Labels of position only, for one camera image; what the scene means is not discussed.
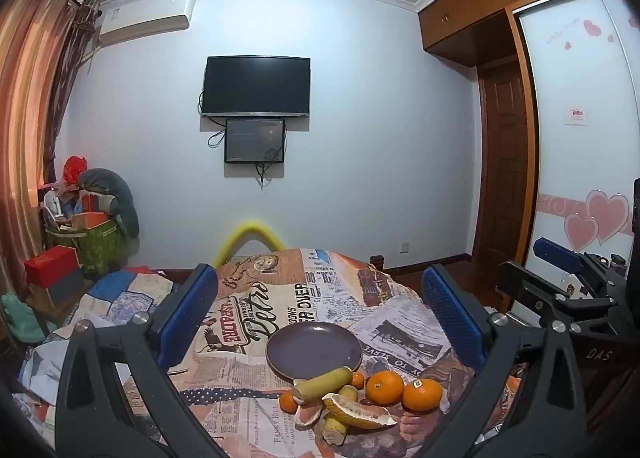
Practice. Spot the red box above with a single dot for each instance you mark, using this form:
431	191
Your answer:
52	263

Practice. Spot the dark purple plate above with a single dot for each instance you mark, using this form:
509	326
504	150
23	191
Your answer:
312	348

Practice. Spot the white wall socket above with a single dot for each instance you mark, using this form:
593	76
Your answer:
404	248

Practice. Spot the yellow-green banana piece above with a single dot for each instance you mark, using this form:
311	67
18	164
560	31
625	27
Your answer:
335	430
322	383

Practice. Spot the red plastic bag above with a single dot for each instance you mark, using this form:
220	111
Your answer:
75	170

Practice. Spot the white paper note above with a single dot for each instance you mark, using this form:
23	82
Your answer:
577	116

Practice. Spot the wooden overhead cabinet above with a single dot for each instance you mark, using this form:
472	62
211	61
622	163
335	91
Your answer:
465	22

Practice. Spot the green storage box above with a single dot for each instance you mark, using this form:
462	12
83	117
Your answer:
100	248

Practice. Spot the wooden bed post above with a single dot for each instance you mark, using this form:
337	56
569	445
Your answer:
377	262

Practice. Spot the yellow foam tube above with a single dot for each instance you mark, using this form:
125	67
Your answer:
250	229

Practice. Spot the grey plush pillow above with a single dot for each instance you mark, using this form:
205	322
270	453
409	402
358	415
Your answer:
117	198

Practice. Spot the brown potato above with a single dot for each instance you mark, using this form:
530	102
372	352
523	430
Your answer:
307	417

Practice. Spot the white heart-print wardrobe door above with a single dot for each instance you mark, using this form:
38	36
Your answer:
575	162

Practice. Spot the teal cloth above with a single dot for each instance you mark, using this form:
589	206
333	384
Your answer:
20	320

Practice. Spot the grey box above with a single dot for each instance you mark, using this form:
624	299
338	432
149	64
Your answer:
65	288

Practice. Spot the large orange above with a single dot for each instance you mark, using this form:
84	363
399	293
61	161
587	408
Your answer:
384	386

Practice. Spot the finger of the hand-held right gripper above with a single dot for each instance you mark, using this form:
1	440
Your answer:
525	288
555	250

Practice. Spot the small black wall monitor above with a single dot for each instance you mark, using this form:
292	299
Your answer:
254	140

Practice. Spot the printed blanket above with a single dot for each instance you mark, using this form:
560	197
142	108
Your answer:
280	298

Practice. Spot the small orange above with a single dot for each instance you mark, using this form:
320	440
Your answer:
357	379
287	402

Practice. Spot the dark brown curtain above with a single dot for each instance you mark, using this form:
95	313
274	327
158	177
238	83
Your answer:
70	87

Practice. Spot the striped orange curtain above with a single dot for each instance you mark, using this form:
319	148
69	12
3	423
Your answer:
25	112

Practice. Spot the yellow pomelo wedge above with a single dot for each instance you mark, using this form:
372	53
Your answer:
357	413

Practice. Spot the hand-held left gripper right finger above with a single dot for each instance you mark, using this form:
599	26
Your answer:
452	318

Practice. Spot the black wall television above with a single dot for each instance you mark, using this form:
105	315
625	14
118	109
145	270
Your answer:
255	85

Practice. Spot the orange with sticker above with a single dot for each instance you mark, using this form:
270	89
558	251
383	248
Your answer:
422	395

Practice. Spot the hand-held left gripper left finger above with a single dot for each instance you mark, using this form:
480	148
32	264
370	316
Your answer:
187	310

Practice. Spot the wooden door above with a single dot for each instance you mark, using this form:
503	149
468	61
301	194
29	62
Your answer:
502	162

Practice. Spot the white air conditioner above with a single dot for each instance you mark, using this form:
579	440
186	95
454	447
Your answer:
145	17

